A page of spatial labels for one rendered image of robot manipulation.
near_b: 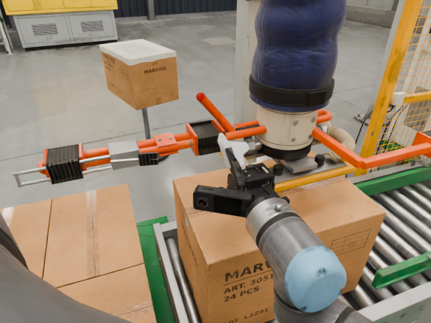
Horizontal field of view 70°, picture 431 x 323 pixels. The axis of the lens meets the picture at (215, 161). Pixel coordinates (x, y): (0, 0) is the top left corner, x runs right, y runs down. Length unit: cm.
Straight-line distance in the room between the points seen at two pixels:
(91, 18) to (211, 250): 747
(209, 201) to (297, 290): 23
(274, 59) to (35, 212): 143
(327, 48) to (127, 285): 108
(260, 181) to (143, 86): 201
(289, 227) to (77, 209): 138
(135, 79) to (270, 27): 182
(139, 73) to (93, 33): 567
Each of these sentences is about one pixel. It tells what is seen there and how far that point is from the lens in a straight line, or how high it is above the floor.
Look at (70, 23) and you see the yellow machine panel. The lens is 805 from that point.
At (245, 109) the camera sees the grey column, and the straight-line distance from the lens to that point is 200.
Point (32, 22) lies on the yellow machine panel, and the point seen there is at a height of 57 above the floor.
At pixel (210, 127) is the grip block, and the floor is 123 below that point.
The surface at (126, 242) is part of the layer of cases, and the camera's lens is 150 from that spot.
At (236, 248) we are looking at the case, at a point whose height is 95.
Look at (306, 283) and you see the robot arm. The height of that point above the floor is 125.
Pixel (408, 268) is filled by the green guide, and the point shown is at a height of 63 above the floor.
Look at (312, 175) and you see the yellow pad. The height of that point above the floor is 110.
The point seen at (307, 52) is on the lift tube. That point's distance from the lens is 78.
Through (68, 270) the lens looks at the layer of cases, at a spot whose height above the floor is 54.
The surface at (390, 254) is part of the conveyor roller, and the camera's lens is 159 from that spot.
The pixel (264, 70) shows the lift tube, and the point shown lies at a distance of 80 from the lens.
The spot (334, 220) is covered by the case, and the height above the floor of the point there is 95.
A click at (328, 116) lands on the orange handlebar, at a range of 99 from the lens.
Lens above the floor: 161
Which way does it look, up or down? 33 degrees down
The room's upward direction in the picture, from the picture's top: straight up
